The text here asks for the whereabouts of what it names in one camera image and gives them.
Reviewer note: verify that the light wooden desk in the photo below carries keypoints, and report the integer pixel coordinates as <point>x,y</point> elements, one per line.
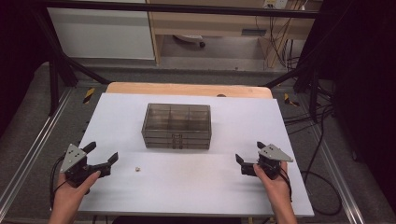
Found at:
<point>214,23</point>

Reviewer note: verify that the aluminium floor rail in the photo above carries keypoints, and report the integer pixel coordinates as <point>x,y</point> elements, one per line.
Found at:
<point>336,174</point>
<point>34,149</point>

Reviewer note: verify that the black horizontal frame bar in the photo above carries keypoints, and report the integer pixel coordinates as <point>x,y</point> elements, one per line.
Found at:
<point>174,8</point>

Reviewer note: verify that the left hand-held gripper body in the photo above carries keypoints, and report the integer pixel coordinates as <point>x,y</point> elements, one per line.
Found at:
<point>73,158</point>

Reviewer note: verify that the office chair base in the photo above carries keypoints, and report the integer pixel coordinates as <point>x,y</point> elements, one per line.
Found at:
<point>190,39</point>

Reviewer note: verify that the white power strip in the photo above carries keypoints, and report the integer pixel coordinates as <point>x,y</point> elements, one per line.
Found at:
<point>275,3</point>

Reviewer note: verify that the white cabinet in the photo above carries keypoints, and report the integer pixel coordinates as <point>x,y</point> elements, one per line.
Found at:
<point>102,34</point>

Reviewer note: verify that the black metal stand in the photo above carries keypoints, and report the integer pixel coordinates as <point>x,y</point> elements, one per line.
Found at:
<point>62,68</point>
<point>308,81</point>

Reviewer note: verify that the light wooden table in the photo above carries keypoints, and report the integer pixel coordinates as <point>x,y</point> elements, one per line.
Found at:
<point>174,89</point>

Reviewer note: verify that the yellow black tape strip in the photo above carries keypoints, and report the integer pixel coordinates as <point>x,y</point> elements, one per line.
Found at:
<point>88,95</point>
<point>290,100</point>

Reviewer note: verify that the dark curtain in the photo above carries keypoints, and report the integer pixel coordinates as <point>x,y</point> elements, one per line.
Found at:
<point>364,77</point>
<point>18,56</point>

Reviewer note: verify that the person's right hand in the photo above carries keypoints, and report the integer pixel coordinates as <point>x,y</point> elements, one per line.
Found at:
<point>278,189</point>

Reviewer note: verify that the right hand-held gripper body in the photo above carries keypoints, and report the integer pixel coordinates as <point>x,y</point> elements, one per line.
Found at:
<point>269,161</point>

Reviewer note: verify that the person's left hand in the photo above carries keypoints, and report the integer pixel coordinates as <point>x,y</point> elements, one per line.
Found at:
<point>70,196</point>

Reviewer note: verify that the smoky transparent drawer box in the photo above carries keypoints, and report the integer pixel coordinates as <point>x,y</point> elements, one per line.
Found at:
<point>176,119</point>

